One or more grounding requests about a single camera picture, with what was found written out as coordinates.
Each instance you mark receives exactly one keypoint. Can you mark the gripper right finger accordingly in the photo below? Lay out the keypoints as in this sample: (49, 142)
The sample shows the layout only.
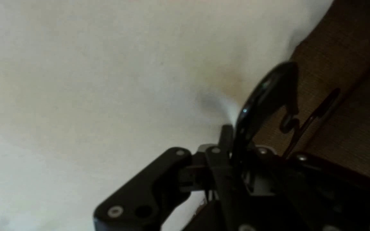
(316, 192)

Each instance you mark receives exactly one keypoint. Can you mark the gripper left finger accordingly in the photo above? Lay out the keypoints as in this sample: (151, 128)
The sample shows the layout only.
(146, 192)

